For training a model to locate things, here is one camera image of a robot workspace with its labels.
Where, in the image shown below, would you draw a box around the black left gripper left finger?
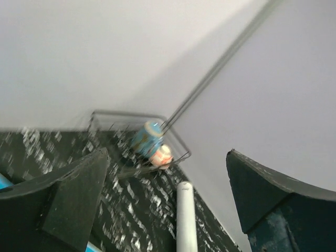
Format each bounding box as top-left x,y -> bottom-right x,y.
1,148 -> 109,251

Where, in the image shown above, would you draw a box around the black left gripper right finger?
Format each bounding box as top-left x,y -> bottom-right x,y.
226,149 -> 335,251

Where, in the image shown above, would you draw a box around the blue sport racket bag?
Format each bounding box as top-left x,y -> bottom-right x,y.
0,173 -> 14,190

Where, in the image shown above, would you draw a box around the white shuttlecock tube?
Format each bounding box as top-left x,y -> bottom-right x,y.
176,181 -> 198,252

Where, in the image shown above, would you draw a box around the blue ceramic mug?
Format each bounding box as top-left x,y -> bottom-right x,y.
131,121 -> 163,159

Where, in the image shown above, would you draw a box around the red white patterned bowl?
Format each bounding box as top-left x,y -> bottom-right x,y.
149,144 -> 173,170

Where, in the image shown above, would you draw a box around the black wire dish basket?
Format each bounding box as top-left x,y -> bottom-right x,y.
88,110 -> 192,179

